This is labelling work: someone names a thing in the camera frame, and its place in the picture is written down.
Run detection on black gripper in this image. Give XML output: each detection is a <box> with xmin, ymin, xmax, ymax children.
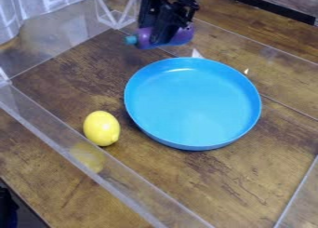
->
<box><xmin>138</xmin><ymin>0</ymin><xmax>201</xmax><ymax>45</ymax></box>

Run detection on purple toy eggplant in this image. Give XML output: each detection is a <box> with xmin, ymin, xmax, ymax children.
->
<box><xmin>124</xmin><ymin>25</ymin><xmax>194</xmax><ymax>49</ymax></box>

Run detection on blue round plastic tray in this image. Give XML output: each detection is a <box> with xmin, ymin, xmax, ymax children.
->
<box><xmin>124</xmin><ymin>58</ymin><xmax>262</xmax><ymax>151</ymax></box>

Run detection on black strip on table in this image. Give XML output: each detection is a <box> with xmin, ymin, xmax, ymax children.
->
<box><xmin>235</xmin><ymin>0</ymin><xmax>318</xmax><ymax>25</ymax></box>

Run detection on white patterned curtain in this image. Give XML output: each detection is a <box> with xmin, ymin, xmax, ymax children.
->
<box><xmin>0</xmin><ymin>0</ymin><xmax>84</xmax><ymax>45</ymax></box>

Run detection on yellow lemon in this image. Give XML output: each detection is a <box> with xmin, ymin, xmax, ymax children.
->
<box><xmin>83</xmin><ymin>111</ymin><xmax>120</xmax><ymax>146</ymax></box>

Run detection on clear acrylic enclosure walls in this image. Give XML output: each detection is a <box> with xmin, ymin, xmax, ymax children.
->
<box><xmin>0</xmin><ymin>0</ymin><xmax>318</xmax><ymax>228</ymax></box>

